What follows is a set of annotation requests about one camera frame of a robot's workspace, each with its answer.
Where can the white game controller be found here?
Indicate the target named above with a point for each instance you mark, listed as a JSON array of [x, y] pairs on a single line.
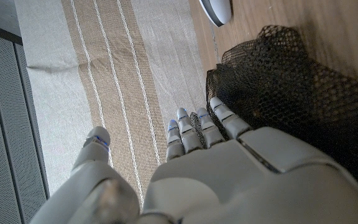
[[219, 11]]

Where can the striped beige curtain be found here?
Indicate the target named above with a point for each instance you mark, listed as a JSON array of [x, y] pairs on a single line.
[[120, 62]]

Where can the black mesh netting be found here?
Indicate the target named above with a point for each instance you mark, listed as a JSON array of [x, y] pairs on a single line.
[[284, 87]]

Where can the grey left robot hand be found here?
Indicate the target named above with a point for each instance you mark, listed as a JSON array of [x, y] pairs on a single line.
[[228, 174]]

